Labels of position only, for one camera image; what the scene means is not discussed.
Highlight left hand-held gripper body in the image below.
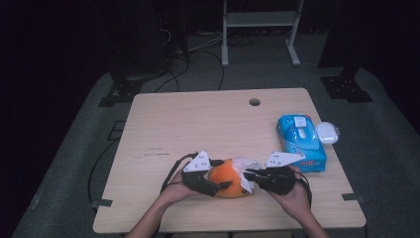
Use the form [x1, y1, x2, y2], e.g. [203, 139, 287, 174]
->
[180, 150, 222, 198]

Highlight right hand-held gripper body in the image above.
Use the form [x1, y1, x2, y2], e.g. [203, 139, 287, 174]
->
[261, 151, 306, 196]

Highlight orange plush toy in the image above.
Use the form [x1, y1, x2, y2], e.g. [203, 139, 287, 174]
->
[207, 158, 254, 199]

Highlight white wet wipe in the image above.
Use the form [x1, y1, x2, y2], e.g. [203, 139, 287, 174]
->
[232, 157, 263, 194]

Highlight blue wet wipe pack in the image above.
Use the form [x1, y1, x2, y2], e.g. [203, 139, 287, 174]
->
[276, 114, 328, 174]

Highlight person's right hand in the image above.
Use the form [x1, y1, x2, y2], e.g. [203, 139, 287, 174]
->
[266, 165, 313, 219]

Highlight person's left hand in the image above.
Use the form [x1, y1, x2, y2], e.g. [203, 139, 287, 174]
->
[157, 171, 201, 206]

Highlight white round lid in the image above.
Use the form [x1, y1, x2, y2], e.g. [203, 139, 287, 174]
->
[315, 121, 341, 146]

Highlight black tape strip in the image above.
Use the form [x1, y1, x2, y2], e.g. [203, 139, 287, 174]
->
[90, 198, 114, 209]
[341, 192, 367, 203]

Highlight black floor tape outline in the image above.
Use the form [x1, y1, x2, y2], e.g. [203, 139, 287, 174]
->
[107, 120, 127, 142]

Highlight black stand base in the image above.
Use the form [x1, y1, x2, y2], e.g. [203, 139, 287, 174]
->
[320, 63, 374, 103]
[97, 70, 166, 108]

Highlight white metal stand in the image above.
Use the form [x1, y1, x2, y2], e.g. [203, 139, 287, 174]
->
[221, 0, 305, 68]

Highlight left hand-held gripper black cable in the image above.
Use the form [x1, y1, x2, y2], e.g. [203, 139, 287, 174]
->
[159, 152, 199, 194]

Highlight hand-held gripper black cable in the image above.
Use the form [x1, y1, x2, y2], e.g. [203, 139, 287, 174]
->
[159, 152, 199, 194]
[295, 170, 313, 209]

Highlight right hand-held gripper black cable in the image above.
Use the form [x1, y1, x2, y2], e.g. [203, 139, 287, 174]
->
[295, 170, 313, 209]

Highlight black floor cable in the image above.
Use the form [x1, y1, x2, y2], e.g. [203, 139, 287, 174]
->
[155, 54, 191, 93]
[196, 49, 226, 91]

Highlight thin black table cable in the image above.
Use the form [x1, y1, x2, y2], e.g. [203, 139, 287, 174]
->
[87, 140, 118, 204]

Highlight white floor cables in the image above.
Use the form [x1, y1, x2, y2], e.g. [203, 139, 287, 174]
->
[187, 31, 226, 54]

